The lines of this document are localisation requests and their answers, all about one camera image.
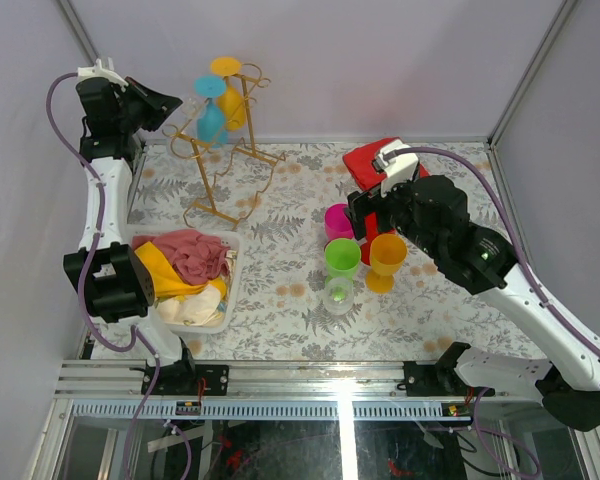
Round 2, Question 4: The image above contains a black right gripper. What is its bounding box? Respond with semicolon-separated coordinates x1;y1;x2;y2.
342;171;442;258

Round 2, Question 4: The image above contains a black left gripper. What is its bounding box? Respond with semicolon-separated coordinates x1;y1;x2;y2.
111;77;177;136

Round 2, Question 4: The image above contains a red plastic wine glass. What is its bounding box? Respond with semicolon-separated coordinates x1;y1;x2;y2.
360;213;381;266

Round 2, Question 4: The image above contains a magenta plastic wine glass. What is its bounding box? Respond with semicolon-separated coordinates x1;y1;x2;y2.
324;203;354;241

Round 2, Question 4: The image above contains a clear wine glass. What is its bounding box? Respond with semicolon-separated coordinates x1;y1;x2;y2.
180;96;205;120
318;277;354;335

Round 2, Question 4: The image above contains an orange plastic wine glass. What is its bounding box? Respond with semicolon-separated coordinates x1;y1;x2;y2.
210;56;246;131
365;233;408;294

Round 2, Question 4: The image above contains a green plastic wine glass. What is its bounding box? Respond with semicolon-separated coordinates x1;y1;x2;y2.
324;238;361;283

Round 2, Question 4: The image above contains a teal plastic wine glass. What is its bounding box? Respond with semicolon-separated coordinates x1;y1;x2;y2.
194;75;228;147

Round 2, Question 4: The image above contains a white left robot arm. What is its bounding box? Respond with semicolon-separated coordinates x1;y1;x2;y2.
63;67;199;395

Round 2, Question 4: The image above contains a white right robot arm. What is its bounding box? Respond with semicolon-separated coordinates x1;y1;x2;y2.
347;175;600;432

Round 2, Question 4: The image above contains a red folded cloth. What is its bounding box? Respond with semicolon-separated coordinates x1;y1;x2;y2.
343;137;429;191

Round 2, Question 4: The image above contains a white plastic basket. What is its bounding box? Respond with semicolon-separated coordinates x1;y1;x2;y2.
130;226;243;334

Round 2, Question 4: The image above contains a pink crumpled cloth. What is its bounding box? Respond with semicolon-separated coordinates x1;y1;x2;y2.
132;229;229;285

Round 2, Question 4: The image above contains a yellow cloth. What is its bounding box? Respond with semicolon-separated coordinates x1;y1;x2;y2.
134;242;228;299

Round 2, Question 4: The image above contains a cream cloth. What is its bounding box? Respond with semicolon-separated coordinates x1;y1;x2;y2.
156;285;225;328

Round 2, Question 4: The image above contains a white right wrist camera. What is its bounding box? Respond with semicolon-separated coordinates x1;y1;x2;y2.
372;139;419;197

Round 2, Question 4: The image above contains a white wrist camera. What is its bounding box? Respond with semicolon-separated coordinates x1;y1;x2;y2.
372;139;419;197
77;57;129;91

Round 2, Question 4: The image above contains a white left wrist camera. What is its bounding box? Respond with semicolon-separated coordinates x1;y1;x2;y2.
77;57;129;91

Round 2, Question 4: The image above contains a gold wire wine glass rack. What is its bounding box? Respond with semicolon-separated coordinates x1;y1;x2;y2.
162;60;288;226

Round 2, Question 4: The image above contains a grey cable duct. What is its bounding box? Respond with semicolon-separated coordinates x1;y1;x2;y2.
72;399;469;422

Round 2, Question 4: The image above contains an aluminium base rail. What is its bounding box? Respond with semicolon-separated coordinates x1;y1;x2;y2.
57;355;552;399

